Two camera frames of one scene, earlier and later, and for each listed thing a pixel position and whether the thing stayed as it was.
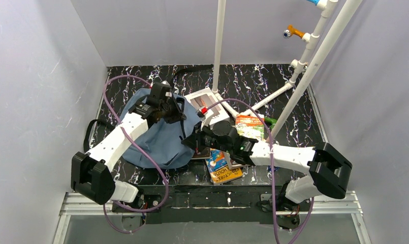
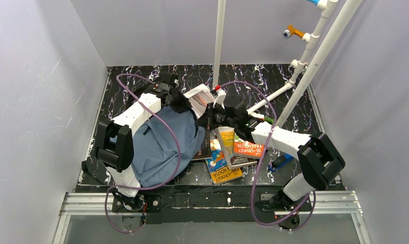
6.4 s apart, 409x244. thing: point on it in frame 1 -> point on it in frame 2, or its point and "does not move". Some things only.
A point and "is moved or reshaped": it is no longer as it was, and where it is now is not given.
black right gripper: x=197 y=141 -> x=210 y=118
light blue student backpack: x=162 y=145 is moved or reshaped
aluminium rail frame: x=324 y=203 does not move
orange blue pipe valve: x=291 y=31 does not move
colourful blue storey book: x=218 y=169 does not move
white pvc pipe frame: x=328 y=7 does not move
